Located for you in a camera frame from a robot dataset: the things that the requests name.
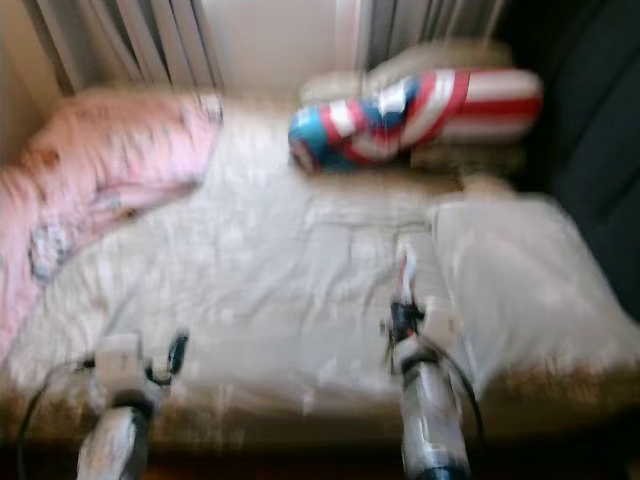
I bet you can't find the pink cartoon blanket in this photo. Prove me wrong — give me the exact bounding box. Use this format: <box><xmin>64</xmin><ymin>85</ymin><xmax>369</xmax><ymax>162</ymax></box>
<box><xmin>0</xmin><ymin>90</ymin><xmax>221</xmax><ymax>351</ymax></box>

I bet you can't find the grey curtain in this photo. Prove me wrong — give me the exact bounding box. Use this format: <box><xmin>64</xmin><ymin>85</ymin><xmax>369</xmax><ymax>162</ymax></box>
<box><xmin>360</xmin><ymin>0</ymin><xmax>506</xmax><ymax>71</ymax></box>
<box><xmin>30</xmin><ymin>0</ymin><xmax>221</xmax><ymax>96</ymax></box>

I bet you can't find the small beige pillow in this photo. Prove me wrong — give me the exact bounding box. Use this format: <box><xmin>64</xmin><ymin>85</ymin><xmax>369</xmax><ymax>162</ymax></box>
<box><xmin>460</xmin><ymin>172</ymin><xmax>511</xmax><ymax>199</ymax></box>

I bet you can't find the dark grey upholstered headboard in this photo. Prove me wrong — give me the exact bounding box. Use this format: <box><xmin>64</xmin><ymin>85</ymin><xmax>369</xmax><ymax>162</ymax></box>
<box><xmin>500</xmin><ymin>0</ymin><xmax>640</xmax><ymax>321</ymax></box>

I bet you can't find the flat beige floral pillow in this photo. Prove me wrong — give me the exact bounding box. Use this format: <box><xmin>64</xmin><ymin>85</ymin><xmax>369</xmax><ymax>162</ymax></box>
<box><xmin>410</xmin><ymin>143</ymin><xmax>529</xmax><ymax>179</ymax></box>

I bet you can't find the red white blue bolster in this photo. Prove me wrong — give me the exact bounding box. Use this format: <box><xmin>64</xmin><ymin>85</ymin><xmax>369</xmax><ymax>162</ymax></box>
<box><xmin>288</xmin><ymin>68</ymin><xmax>544</xmax><ymax>173</ymax></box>

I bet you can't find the beige floral duvet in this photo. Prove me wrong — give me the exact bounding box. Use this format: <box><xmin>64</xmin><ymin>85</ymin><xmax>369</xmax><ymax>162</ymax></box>
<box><xmin>0</xmin><ymin>95</ymin><xmax>640</xmax><ymax>451</ymax></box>

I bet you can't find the large beige floral pillow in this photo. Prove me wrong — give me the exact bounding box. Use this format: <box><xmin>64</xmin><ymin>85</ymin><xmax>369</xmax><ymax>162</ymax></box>
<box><xmin>430</xmin><ymin>193</ymin><xmax>640</xmax><ymax>391</ymax></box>

